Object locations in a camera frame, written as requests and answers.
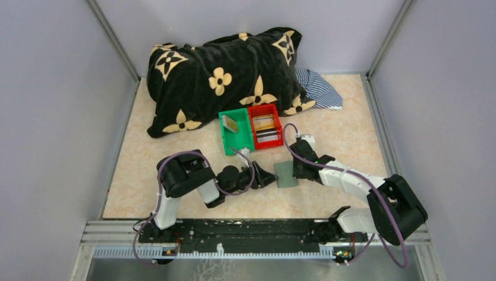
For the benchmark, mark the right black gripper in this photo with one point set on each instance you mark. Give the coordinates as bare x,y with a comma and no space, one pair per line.
296,172

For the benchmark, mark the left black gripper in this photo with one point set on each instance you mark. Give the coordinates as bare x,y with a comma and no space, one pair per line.
262,177

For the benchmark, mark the sage green card holder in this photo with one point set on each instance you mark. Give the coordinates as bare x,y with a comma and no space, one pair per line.
283,170

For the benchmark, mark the green plastic bin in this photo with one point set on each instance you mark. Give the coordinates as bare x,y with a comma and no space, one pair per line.
242,139

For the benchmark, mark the red plastic bin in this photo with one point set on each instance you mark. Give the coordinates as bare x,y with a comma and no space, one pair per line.
264,110

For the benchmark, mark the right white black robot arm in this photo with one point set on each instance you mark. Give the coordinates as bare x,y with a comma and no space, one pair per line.
393,210

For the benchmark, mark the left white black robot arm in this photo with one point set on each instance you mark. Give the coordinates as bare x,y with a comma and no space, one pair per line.
184,172

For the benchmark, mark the cards in red bin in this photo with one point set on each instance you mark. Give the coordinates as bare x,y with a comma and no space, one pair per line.
265,128

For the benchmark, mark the card in green bin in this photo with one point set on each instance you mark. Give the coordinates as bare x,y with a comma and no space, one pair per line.
229,124

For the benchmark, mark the blue striped cloth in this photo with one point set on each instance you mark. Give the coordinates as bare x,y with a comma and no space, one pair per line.
319,89

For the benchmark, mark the black floral blanket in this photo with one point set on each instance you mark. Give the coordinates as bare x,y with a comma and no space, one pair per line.
191,85

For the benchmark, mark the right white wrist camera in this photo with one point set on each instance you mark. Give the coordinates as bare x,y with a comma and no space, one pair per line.
308,138

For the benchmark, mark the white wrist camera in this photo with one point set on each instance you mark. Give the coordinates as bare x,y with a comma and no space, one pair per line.
308,138
244,151

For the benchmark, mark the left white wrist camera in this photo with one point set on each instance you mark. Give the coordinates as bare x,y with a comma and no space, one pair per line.
244,151

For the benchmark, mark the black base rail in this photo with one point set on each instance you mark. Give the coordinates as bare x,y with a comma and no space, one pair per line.
249,236

